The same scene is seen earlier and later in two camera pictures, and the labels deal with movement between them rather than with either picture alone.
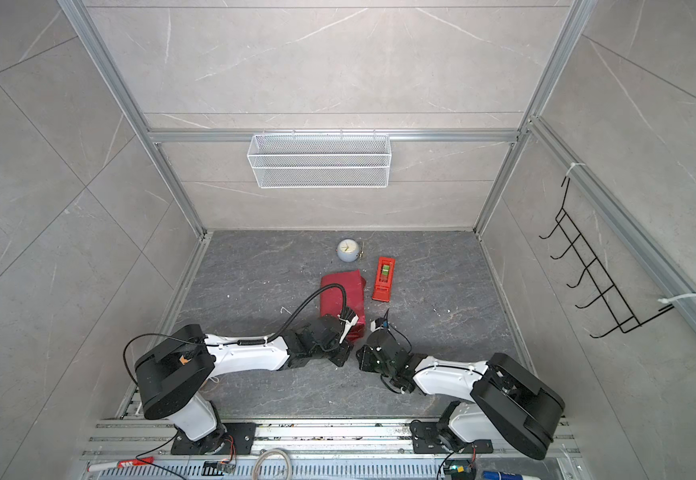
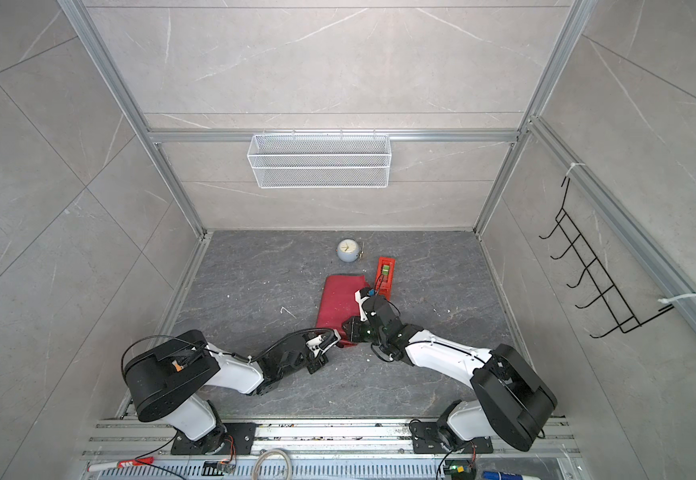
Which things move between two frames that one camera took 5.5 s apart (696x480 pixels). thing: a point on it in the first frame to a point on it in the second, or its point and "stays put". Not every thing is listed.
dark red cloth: x=354 y=287 stays put
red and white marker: x=98 y=467 stays put
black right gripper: x=363 y=362 to x=354 y=323
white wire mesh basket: x=320 y=161 stays put
